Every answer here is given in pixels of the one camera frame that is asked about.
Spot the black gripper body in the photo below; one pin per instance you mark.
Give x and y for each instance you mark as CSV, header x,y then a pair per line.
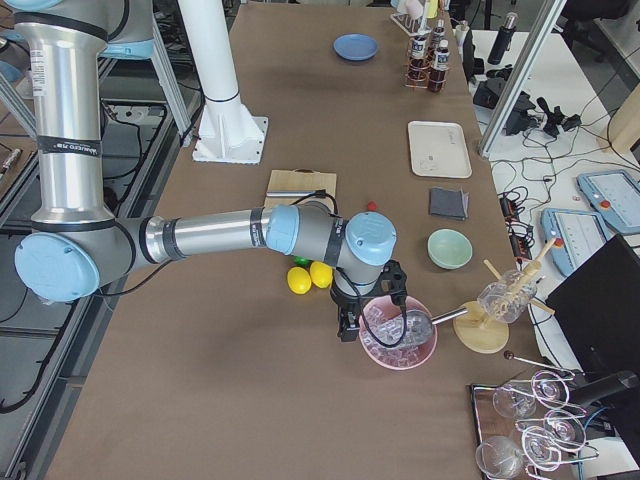
x,y
346,303

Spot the yellow lemon near arm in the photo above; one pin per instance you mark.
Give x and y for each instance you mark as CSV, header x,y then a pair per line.
x,y
321,274

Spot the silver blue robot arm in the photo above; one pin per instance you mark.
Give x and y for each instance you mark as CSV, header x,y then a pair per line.
x,y
78,245

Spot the blue plate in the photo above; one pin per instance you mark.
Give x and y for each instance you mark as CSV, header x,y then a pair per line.
x,y
355,47

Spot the metal ice scoop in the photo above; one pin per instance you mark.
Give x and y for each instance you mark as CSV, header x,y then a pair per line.
x,y
421,327

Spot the pink bowl with ice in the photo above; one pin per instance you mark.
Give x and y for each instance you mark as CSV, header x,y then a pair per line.
x,y
386,327

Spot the mint green bowl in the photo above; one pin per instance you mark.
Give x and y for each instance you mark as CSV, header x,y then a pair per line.
x,y
449,249

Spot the green lime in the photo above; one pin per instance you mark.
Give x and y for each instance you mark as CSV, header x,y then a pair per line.
x,y
301,261

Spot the yellow lemon outer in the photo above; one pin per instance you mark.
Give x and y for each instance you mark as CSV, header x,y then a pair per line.
x,y
299,280

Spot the grey folded cloth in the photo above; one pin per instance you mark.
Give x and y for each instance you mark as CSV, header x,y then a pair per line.
x,y
448,203

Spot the wooden mug tree stand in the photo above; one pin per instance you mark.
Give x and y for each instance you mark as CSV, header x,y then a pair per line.
x,y
481,333

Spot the clear glass mug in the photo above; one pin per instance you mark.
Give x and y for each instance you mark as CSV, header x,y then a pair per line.
x,y
505,299

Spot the steel muddler rod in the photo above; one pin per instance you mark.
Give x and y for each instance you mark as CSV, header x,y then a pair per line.
x,y
295,193

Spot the wooden cutting board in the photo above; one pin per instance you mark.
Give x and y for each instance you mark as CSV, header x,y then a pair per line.
x,y
298,180

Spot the cream rectangular tray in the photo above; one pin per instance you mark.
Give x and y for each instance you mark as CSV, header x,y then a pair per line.
x,y
438,149

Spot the blue teach pendant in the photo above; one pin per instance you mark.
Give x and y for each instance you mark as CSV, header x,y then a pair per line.
x,y
582,233
615,196

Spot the wine glass rack tray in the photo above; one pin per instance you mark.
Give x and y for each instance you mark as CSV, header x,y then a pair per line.
x,y
537,415

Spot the clear wine glass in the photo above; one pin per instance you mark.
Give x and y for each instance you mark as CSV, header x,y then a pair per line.
x,y
498,457

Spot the black monitor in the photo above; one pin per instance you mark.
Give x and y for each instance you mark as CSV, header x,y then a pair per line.
x,y
597,308

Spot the dark drink bottle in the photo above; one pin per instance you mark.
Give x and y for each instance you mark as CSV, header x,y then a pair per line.
x,y
437,77
438,33
416,75

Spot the black thermos bottle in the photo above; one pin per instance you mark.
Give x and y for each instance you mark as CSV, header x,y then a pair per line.
x,y
503,39

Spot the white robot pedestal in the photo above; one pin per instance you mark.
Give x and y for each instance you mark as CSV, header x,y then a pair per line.
x,y
228,132

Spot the copper wire bottle rack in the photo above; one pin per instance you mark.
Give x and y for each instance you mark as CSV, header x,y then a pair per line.
x,y
427,62

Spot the aluminium frame post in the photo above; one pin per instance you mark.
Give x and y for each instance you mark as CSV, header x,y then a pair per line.
x,y
542,26

